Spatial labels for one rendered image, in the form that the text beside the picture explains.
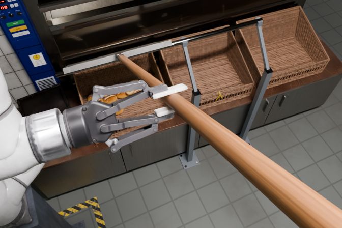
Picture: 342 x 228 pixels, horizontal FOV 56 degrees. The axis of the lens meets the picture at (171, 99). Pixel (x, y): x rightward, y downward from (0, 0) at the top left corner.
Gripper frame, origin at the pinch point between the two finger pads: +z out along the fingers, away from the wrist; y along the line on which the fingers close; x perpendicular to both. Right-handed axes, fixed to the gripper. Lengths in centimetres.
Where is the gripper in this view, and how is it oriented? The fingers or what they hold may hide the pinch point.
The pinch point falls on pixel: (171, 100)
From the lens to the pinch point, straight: 63.4
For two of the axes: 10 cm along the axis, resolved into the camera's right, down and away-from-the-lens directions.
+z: 9.4, -2.8, 2.0
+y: 2.2, 9.4, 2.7
